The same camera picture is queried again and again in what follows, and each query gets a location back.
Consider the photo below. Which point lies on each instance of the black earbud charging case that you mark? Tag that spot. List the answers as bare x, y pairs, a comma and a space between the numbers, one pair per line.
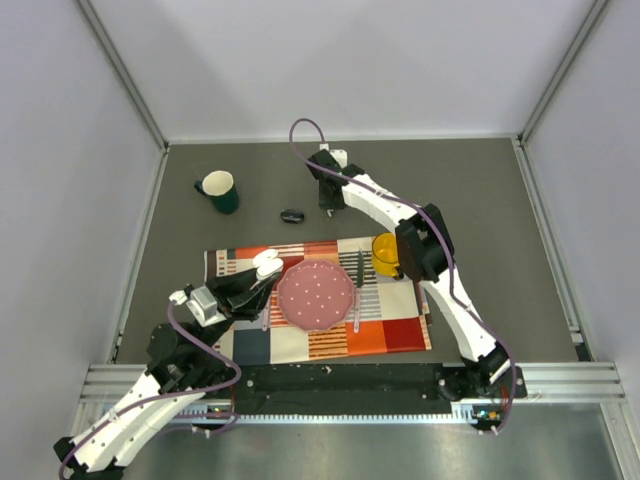
291, 216

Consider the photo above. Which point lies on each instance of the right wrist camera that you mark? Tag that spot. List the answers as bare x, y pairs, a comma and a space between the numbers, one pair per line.
339, 155

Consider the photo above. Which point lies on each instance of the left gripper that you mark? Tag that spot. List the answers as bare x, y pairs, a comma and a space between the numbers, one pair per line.
250, 302

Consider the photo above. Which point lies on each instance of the grey cable duct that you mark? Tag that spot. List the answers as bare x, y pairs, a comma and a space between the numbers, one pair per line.
458, 414

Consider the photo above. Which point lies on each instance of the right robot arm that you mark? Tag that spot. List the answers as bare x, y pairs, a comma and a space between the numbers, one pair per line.
426, 256

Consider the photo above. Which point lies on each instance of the white earbud case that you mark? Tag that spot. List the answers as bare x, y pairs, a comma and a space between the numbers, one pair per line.
267, 263

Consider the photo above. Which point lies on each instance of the black knife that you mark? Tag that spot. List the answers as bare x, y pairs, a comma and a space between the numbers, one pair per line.
360, 273

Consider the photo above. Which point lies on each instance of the yellow enamel mug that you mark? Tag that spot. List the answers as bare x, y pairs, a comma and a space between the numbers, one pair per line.
385, 257

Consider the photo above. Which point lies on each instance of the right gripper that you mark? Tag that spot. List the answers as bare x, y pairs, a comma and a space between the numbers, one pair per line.
326, 205

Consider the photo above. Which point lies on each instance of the pink dotted plate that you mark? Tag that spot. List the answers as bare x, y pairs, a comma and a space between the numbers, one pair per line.
315, 295

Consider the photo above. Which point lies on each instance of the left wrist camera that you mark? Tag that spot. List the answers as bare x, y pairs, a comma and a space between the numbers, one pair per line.
204, 307

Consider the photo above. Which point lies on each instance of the pink handled fork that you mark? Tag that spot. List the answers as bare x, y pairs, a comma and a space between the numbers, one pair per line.
266, 317

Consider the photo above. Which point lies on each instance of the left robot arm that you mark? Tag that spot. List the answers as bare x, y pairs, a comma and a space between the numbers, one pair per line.
184, 367

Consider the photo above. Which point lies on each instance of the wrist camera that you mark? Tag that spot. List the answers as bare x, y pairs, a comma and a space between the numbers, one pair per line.
204, 307
339, 155

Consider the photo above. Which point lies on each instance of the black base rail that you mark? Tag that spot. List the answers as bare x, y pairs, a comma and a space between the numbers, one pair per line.
383, 388

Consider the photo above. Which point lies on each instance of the dark green mug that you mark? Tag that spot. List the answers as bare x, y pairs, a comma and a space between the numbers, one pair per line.
220, 189

